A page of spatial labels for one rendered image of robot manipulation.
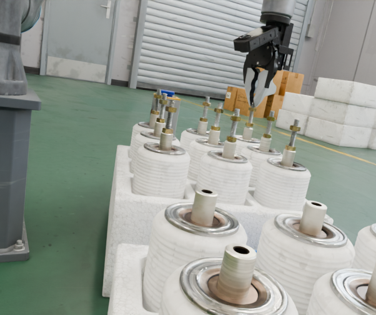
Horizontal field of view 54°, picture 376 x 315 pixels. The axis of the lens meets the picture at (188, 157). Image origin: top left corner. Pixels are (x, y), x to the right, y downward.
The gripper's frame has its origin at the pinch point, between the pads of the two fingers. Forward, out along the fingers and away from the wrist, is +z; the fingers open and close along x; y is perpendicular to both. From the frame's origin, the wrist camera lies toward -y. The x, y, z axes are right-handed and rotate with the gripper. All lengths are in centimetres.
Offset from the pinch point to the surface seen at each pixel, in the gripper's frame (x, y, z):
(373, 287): -51, -43, 9
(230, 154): -15.7, -21.8, 8.8
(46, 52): 472, 117, 5
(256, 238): -24.2, -20.4, 21.6
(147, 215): -14.5, -37.3, 19.2
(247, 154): -9.8, -9.9, 10.5
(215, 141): -5.5, -15.8, 8.9
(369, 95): 85, 250, -11
